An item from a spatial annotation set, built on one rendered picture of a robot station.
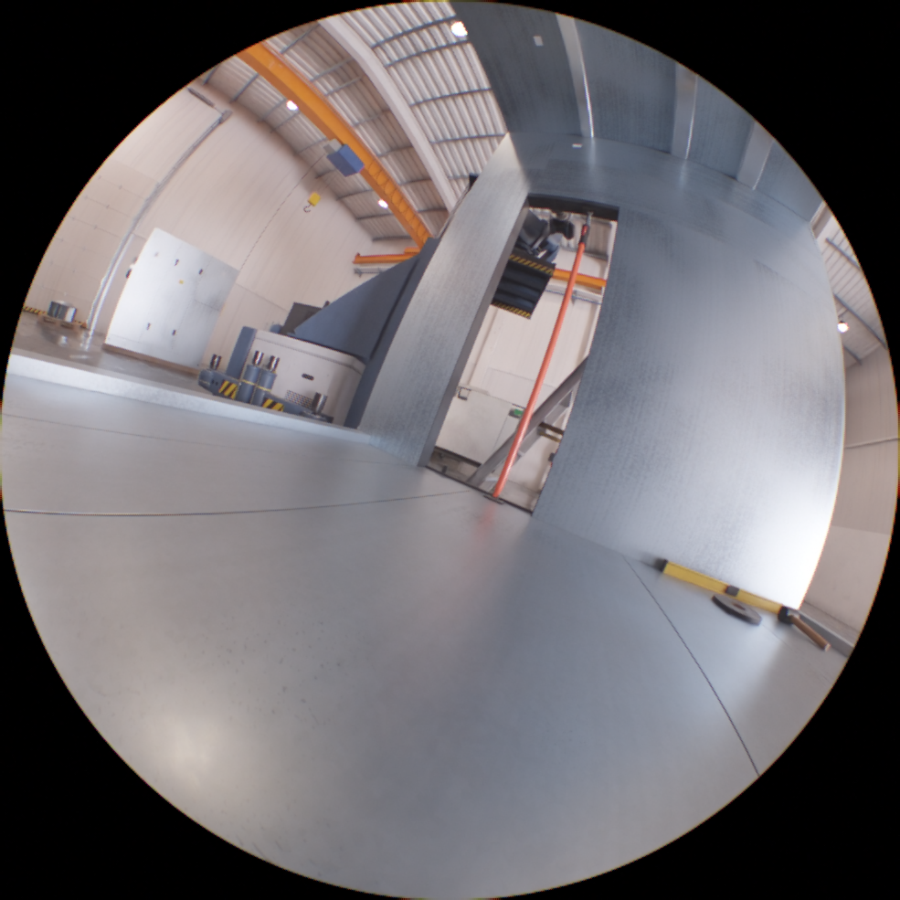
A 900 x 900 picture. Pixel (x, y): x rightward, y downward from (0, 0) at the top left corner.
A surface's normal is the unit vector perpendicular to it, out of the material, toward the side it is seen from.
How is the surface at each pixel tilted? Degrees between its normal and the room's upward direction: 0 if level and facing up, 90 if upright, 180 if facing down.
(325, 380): 90
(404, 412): 90
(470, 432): 78
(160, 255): 90
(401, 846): 0
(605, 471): 90
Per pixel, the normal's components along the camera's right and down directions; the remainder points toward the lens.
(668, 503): -0.36, -0.09
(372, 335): -0.05, 0.03
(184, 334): 0.86, 0.35
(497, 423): -0.23, -0.26
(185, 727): 0.36, -0.93
